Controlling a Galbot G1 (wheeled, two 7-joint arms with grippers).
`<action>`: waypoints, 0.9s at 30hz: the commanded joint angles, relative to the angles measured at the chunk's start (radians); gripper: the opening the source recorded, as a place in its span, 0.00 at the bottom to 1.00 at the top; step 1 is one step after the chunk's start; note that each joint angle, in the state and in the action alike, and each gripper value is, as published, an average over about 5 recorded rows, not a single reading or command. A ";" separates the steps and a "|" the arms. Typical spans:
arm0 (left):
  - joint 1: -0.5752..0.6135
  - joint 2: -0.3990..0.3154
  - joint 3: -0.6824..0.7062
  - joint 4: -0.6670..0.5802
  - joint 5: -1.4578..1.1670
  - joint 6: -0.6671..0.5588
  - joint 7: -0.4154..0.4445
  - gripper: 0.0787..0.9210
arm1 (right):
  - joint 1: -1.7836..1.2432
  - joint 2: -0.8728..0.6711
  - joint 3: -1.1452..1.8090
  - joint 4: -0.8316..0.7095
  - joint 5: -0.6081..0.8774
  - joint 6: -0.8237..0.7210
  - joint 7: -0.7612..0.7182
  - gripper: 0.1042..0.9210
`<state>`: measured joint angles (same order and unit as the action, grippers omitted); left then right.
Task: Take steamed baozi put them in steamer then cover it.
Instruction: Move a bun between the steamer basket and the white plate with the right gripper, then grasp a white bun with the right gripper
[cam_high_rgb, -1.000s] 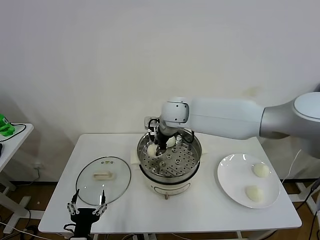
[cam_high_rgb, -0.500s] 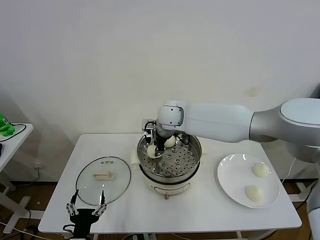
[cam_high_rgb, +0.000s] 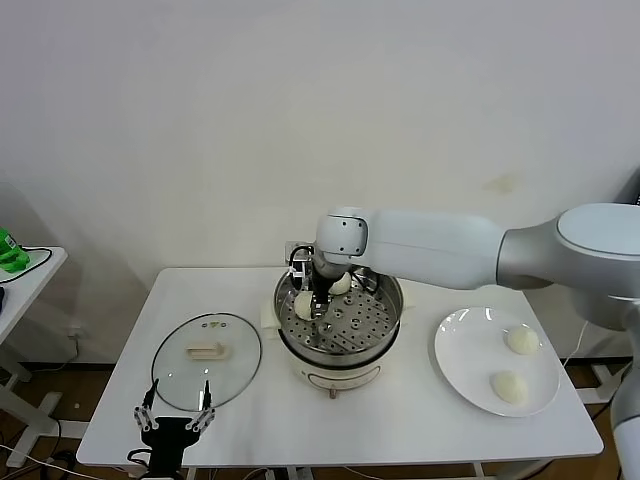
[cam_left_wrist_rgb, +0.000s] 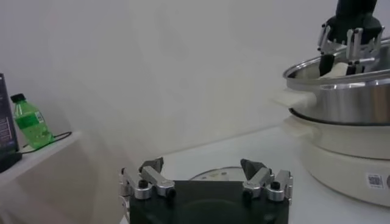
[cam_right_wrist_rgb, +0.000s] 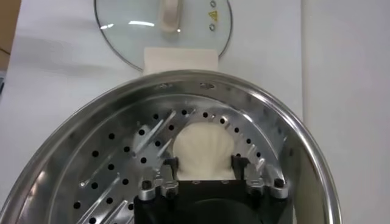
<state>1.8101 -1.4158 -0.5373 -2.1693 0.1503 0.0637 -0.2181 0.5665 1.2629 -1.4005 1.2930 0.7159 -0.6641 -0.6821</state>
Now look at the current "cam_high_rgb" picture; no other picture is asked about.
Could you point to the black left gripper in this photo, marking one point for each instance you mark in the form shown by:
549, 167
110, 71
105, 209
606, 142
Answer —
167, 437

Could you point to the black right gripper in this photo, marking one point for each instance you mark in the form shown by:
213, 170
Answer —
321, 287

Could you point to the white steamed baozi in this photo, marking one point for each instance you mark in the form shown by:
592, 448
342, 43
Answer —
521, 341
302, 306
341, 286
509, 387

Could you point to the round glass pot lid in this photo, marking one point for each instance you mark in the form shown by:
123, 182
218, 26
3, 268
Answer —
175, 360

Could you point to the pale right robot arm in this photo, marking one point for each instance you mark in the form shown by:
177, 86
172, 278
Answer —
435, 250

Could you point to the perforated stainless steel steamer basket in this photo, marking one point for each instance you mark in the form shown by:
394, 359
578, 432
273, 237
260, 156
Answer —
360, 325

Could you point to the large white round plate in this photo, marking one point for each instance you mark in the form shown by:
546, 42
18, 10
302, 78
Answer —
470, 350

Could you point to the white side table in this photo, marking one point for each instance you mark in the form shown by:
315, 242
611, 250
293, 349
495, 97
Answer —
30, 285
602, 375

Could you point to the dark blue flat object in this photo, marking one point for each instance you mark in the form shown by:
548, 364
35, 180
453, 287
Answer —
2, 300

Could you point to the green plastic object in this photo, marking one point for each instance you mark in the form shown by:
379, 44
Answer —
10, 252

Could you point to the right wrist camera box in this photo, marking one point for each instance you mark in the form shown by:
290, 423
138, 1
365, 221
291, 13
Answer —
297, 265

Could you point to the white wall outlet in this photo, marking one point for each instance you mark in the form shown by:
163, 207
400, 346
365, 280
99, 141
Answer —
75, 334

